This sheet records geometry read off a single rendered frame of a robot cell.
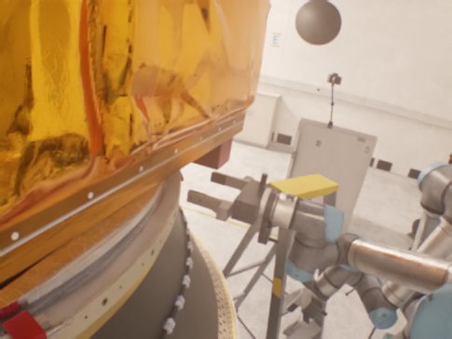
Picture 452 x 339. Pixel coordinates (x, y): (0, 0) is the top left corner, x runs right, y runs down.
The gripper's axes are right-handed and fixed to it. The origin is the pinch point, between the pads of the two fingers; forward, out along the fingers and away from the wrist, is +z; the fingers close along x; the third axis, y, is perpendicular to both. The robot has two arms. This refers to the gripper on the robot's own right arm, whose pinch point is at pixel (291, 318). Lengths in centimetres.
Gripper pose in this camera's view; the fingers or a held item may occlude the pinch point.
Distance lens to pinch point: 111.6
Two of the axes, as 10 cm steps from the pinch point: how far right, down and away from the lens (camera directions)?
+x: 2.6, -1.9, 9.5
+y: 7.9, 6.0, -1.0
